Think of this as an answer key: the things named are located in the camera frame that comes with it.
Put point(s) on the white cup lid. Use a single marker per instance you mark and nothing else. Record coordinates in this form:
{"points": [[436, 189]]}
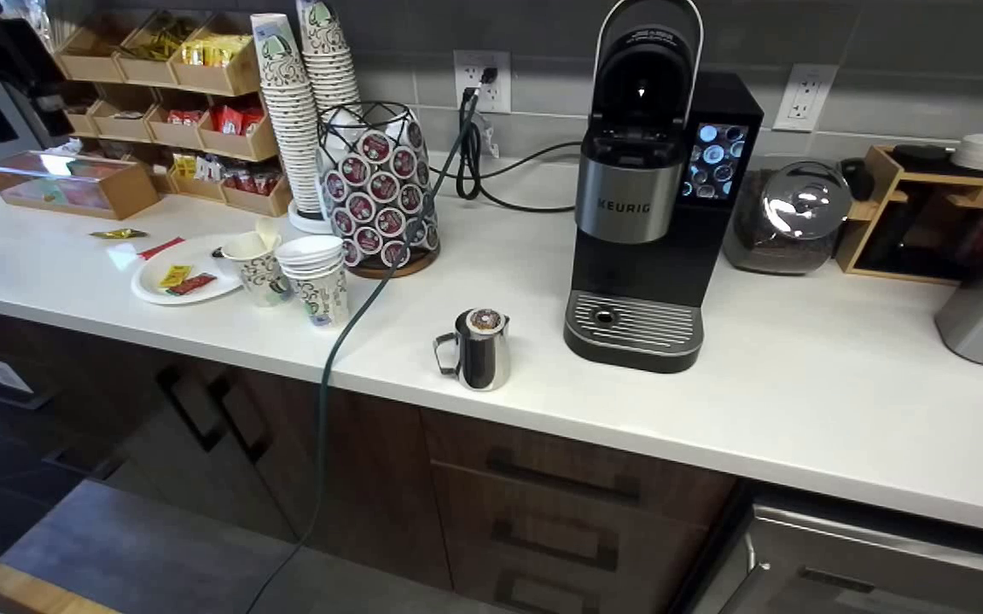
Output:
{"points": [[310, 253]]}

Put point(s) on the open patterned paper cup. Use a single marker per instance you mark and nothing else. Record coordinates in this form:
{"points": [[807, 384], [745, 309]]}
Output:
{"points": [[254, 262]]}

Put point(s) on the red packet on plate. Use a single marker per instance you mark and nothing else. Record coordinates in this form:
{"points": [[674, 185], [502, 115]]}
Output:
{"points": [[193, 284]]}

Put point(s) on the yellow packet on plate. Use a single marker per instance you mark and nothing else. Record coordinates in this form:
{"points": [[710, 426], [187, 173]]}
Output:
{"points": [[175, 273]]}

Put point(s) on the white paper plate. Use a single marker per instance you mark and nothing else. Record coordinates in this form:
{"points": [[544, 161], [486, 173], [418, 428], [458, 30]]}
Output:
{"points": [[148, 278]]}

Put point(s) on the small steel milk pitcher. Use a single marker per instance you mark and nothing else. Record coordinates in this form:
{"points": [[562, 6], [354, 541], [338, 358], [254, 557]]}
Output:
{"points": [[477, 350]]}

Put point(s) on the black Keurig coffee machine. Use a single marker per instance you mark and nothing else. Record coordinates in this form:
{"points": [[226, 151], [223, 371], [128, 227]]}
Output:
{"points": [[661, 173]]}

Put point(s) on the rear stack of paper cups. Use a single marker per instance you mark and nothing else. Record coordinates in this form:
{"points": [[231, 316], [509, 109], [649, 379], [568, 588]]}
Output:
{"points": [[326, 56]]}

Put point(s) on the stack of paper cups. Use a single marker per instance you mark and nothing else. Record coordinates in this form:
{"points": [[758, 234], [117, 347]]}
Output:
{"points": [[295, 117], [326, 56]]}

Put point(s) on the front stack of paper cups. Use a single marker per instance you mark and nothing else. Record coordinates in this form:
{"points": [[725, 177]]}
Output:
{"points": [[295, 117]]}

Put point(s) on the shiny dark round container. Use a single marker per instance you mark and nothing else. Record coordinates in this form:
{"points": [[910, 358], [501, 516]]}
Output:
{"points": [[791, 219]]}

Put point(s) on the red stir stick packet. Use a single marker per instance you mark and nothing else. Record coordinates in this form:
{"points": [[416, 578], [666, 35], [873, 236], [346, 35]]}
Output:
{"points": [[156, 250]]}

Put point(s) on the wooden condiment organizer shelf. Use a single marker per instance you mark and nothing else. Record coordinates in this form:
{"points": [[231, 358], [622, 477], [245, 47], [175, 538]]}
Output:
{"points": [[181, 97]]}

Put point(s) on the yellow packet on counter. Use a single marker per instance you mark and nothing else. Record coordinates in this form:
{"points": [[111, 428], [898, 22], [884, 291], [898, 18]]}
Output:
{"points": [[117, 234]]}

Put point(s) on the stainless dishwasher front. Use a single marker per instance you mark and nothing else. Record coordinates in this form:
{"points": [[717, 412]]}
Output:
{"points": [[795, 562]]}

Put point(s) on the wooden tray organizer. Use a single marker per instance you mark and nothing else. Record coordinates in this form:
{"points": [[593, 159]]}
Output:
{"points": [[919, 219]]}

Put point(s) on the cardboard box of packets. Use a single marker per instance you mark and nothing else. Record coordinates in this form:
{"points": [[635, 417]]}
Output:
{"points": [[77, 181]]}

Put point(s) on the wire coffee pod carousel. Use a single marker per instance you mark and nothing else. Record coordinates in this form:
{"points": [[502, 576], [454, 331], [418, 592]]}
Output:
{"points": [[378, 189]]}

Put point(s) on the left white wall outlet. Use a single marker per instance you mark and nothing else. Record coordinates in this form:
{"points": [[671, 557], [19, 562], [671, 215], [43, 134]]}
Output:
{"points": [[490, 77]]}

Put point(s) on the white wall outlet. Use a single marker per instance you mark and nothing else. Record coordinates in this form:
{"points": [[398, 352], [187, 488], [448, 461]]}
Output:
{"points": [[490, 77], [804, 97]]}

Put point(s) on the right white wall outlet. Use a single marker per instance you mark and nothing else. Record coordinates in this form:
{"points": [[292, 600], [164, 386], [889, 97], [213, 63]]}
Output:
{"points": [[804, 97]]}

